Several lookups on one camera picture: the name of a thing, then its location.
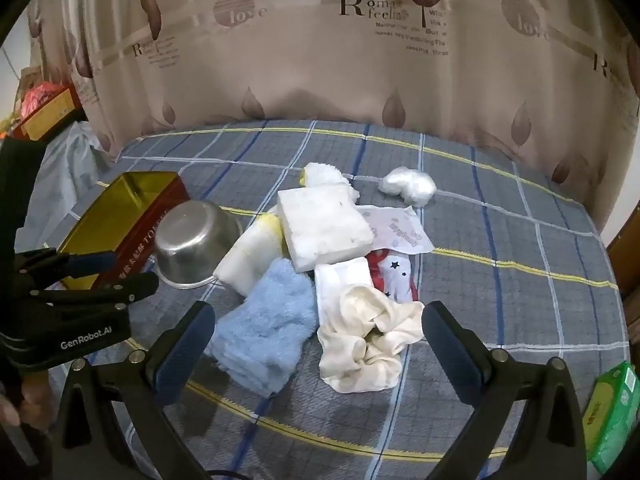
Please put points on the green tissue pack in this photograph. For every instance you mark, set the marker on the green tissue pack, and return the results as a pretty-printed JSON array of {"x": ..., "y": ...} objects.
[{"x": 615, "y": 410}]

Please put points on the white towel with yellow edge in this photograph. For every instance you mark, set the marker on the white towel with yellow edge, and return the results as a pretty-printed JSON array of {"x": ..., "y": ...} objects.
[{"x": 250, "y": 260}]

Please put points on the beige leaf-print curtain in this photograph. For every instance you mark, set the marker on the beige leaf-print curtain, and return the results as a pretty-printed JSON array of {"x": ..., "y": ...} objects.
[{"x": 320, "y": 70}]

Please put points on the white plastic cover sheet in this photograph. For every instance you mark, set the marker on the white plastic cover sheet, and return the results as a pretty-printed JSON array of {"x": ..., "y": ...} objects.
[{"x": 75, "y": 160}]

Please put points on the gold rectangular tray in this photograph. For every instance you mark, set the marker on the gold rectangular tray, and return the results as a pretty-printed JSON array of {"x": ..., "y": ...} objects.
[{"x": 115, "y": 210}]

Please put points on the light blue fluffy towel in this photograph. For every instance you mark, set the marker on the light blue fluffy towel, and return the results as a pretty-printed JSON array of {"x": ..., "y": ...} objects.
[{"x": 265, "y": 320}]

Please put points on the person's left hand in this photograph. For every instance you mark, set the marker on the person's left hand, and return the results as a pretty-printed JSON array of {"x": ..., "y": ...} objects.
[{"x": 36, "y": 405}]

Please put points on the white cloth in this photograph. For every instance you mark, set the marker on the white cloth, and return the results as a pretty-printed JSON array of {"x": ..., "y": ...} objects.
[
  {"x": 320, "y": 230},
  {"x": 340, "y": 280}
]

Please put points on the white fluffy yellow-lined sock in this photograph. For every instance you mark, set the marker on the white fluffy yellow-lined sock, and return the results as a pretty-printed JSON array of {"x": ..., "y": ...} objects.
[{"x": 325, "y": 172}]

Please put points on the white printed plastic packet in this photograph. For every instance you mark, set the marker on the white printed plastic packet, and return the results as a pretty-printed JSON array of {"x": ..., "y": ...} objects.
[{"x": 400, "y": 232}]

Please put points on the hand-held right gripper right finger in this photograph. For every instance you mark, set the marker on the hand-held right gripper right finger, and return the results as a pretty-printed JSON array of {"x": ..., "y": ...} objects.
[{"x": 450, "y": 355}]

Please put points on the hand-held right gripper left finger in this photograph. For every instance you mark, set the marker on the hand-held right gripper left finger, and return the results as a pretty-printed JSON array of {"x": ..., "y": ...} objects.
[{"x": 182, "y": 355}]

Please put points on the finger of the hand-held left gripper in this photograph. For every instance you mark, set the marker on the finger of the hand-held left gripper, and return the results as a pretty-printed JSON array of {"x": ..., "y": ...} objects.
[
  {"x": 125, "y": 291},
  {"x": 90, "y": 264}
]

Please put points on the red plastic bag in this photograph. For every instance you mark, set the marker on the red plastic bag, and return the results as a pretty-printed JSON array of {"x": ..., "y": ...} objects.
[{"x": 37, "y": 97}]

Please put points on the cream satin cloth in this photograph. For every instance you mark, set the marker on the cream satin cloth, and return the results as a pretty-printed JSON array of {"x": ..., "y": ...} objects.
[{"x": 360, "y": 360}]

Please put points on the stainless steel bowl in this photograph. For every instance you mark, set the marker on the stainless steel bowl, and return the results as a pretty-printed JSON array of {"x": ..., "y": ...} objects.
[{"x": 200, "y": 240}]

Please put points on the red and white star garment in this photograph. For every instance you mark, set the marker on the red and white star garment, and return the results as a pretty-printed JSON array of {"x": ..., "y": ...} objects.
[{"x": 395, "y": 275}]

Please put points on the orange and yellow cardboard box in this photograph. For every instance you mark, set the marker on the orange and yellow cardboard box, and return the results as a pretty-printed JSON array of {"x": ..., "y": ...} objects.
[{"x": 45, "y": 115}]

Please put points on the brown wooden cabinet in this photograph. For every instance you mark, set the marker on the brown wooden cabinet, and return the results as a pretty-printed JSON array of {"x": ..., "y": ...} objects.
[{"x": 627, "y": 260}]

